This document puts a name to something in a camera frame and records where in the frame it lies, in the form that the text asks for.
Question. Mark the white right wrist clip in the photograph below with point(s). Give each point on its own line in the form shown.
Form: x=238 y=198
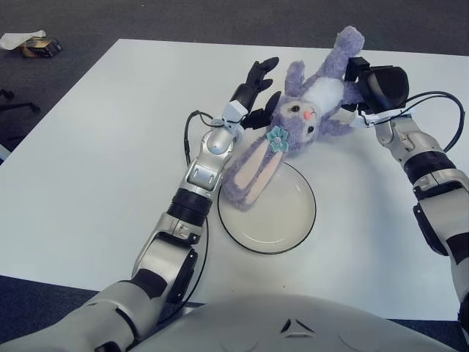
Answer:
x=366 y=119

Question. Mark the white plate with black rim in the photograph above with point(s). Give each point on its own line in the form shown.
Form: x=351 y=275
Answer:
x=278 y=220

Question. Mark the purple plush bunny doll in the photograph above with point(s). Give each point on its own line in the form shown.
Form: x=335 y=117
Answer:
x=326 y=91

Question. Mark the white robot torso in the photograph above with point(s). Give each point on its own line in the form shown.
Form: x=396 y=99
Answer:
x=293 y=326

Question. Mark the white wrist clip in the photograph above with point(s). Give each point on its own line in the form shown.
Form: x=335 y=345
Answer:
x=366 y=119
x=234 y=110

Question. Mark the brown box on floor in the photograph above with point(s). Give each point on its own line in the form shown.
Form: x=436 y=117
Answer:
x=40 y=47

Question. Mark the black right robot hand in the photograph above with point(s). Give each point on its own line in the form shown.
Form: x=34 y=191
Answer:
x=384 y=88

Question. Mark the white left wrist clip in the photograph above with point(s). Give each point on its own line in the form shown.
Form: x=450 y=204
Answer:
x=234 y=110

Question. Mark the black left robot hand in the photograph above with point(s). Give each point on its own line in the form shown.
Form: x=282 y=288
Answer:
x=247 y=93

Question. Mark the white crumpled paper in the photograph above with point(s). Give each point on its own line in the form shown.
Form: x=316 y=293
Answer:
x=14 y=38

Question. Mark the black office chair base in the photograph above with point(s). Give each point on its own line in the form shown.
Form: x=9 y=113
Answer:
x=22 y=106

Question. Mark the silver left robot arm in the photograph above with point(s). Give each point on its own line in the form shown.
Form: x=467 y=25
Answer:
x=209 y=172

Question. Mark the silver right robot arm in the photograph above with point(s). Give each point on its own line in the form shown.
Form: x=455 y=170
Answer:
x=403 y=139

